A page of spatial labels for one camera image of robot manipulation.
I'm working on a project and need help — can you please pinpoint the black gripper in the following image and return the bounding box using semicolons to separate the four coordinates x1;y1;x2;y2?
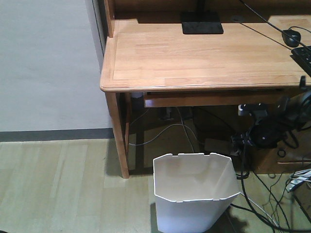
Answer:
230;114;290;149

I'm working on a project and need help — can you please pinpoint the white plastic trash bin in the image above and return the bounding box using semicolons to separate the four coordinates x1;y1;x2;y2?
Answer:
153;153;240;233

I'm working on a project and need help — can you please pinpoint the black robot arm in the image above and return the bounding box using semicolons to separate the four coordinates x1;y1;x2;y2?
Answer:
231;76;311;150

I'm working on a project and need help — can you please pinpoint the white power strip under desk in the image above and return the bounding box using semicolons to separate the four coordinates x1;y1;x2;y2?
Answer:
204;138;239;156

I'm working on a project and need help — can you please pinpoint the wooden desk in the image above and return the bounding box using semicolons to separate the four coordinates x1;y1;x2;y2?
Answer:
100;0;311;178

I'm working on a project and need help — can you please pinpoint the black keyboard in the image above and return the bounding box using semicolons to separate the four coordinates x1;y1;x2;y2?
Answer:
291;46;311;76

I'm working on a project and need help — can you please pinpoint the black computer mouse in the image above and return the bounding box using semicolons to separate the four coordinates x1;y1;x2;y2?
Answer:
282;29;301;48

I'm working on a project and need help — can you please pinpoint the black monitor stand base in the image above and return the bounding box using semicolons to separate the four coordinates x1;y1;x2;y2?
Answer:
180;0;224;34

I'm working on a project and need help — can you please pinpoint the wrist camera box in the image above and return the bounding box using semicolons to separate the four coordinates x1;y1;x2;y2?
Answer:
238;103;268;117

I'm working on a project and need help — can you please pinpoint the white cable on floor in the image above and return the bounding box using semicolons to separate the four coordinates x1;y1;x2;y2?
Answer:
239;191;280;233

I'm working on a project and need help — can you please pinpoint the black cable on floor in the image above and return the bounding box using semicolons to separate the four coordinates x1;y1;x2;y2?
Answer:
229;169;292;233

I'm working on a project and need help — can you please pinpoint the grey cable under desk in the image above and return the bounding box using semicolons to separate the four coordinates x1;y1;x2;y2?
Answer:
130;106;202;152

